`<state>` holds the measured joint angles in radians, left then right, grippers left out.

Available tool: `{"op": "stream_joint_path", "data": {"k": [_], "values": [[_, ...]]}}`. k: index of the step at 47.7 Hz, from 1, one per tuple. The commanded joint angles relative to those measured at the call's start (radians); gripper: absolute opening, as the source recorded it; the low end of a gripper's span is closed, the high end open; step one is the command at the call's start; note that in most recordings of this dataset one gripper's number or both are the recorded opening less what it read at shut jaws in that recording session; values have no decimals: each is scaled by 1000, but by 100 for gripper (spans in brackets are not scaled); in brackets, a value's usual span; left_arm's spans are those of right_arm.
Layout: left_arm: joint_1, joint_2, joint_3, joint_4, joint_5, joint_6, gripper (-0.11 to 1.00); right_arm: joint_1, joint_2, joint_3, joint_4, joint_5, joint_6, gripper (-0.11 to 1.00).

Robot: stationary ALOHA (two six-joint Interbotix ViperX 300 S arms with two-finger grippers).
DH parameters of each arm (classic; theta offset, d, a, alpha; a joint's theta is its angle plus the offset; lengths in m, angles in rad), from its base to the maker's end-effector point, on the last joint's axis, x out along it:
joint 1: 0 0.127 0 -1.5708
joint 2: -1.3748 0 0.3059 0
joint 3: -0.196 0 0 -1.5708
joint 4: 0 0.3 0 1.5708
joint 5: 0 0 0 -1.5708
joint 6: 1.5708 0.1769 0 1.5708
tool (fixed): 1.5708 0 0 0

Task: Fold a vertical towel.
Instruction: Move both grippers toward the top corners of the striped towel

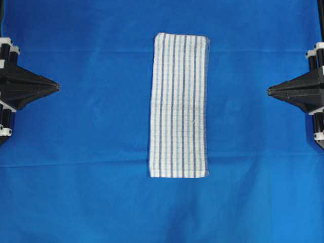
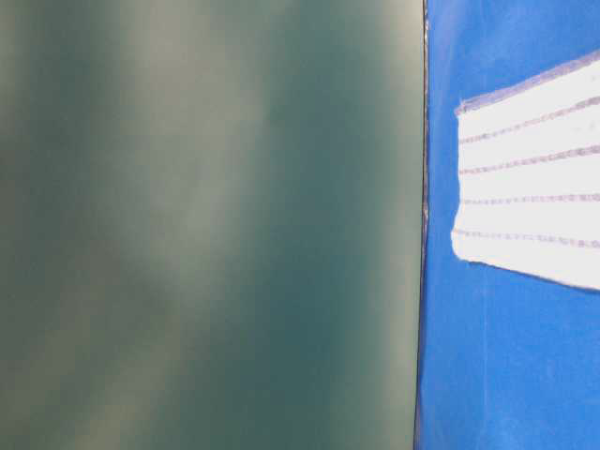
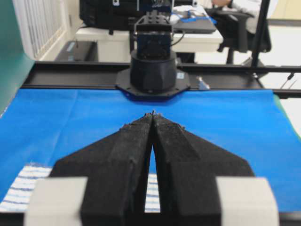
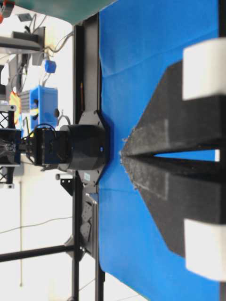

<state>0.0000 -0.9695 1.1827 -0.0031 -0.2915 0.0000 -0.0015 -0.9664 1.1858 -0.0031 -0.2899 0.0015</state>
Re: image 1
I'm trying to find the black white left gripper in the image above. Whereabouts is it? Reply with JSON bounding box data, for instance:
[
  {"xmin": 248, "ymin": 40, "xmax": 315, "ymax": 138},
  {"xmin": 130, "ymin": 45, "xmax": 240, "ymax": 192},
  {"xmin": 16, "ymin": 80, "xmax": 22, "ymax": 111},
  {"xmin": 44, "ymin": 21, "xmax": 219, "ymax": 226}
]
[{"xmin": 1, "ymin": 37, "xmax": 60, "ymax": 145}]

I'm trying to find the blue striped white towel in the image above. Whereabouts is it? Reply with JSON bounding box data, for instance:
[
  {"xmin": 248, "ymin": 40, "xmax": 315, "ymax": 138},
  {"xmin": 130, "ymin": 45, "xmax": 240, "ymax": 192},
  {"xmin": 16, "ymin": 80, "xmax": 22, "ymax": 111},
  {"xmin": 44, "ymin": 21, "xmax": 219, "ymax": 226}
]
[{"xmin": 149, "ymin": 33, "xmax": 210, "ymax": 178}]

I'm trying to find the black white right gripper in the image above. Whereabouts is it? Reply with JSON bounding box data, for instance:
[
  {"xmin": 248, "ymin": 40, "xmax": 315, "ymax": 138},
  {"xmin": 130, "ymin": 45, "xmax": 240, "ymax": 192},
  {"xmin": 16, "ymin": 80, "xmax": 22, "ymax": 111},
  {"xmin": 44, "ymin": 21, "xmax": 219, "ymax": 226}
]
[{"xmin": 267, "ymin": 42, "xmax": 324, "ymax": 150}]

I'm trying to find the blue table cloth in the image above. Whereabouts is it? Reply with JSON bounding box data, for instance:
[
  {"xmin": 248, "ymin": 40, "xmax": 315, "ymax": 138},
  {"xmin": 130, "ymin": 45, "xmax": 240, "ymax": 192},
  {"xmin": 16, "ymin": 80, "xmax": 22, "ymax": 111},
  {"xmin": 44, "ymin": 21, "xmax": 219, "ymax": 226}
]
[{"xmin": 1, "ymin": 1, "xmax": 323, "ymax": 242}]

